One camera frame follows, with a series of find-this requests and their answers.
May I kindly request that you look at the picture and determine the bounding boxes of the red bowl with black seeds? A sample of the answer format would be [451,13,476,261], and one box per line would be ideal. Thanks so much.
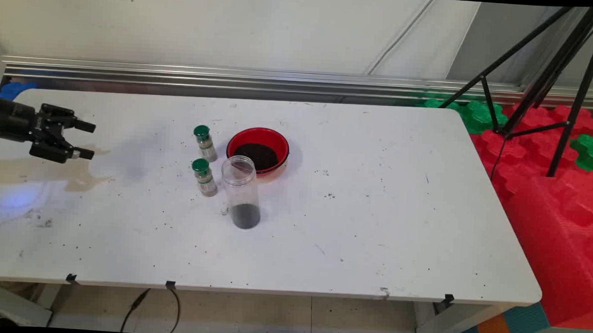
[224,126,291,182]

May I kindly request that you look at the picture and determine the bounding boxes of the thin black cable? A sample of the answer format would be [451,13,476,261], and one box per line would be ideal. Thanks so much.
[166,287,182,333]

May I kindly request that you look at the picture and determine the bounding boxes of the large red foam block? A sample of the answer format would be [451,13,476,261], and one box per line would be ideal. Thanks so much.
[495,168,593,330]

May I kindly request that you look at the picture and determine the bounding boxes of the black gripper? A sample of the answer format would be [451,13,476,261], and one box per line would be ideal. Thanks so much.
[0,98,98,166]

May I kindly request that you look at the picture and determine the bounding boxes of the teal foam floor tile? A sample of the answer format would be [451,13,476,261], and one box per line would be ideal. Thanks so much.
[455,298,553,333]

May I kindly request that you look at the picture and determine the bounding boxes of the blue foam piece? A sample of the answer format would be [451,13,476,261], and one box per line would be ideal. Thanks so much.
[0,81,40,101]

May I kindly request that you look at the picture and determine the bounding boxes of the grey table leg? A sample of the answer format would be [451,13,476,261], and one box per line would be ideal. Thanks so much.
[0,281,67,327]
[414,299,516,333]

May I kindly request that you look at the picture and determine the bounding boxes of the black tripod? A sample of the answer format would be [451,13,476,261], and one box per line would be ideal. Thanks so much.
[436,0,593,180]

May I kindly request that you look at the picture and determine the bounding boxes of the white wall conduit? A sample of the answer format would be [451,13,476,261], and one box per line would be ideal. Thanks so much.
[363,0,437,79]

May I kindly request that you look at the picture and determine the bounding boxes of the black cable with plug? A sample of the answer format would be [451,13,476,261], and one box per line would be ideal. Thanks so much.
[120,288,151,333]

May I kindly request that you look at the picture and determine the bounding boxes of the clear plastic jar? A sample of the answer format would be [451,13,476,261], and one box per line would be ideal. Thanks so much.
[219,155,264,231]

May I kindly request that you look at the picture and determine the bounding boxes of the green foam block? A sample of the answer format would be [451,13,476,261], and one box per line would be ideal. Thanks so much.
[569,132,593,173]
[421,96,461,112]
[460,99,509,136]

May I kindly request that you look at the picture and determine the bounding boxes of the green cap spice bottle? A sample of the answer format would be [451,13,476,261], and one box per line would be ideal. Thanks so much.
[192,124,219,163]
[190,157,220,198]

